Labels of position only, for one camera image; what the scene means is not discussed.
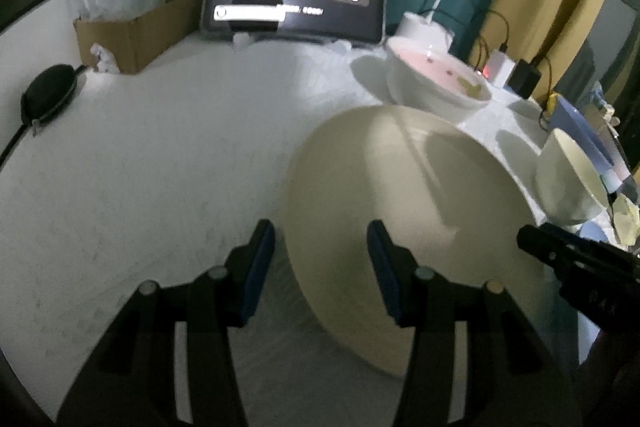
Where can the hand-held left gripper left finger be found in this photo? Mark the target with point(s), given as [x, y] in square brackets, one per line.
[257, 272]

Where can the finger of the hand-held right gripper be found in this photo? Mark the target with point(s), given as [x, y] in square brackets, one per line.
[545, 244]

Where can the white bowl with pink inside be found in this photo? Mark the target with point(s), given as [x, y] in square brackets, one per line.
[425, 92]

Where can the cream bowl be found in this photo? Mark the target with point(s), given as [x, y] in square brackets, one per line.
[560, 187]

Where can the black charger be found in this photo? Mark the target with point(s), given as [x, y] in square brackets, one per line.
[524, 79]

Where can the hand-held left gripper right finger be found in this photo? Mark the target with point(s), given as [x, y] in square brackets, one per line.
[387, 277]

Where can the cardboard box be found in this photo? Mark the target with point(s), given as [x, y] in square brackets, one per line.
[135, 37]

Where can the black round pouch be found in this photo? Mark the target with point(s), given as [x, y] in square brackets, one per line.
[50, 92]

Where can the white charger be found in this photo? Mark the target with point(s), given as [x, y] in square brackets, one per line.
[500, 69]

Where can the crumpled white tissue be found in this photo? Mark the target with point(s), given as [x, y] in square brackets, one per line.
[102, 57]

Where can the pale yellow tissue packet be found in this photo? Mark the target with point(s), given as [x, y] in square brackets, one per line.
[625, 214]

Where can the cream plate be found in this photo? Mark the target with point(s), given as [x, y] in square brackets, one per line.
[360, 167]

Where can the blue plate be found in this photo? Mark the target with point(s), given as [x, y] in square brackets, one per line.
[575, 122]

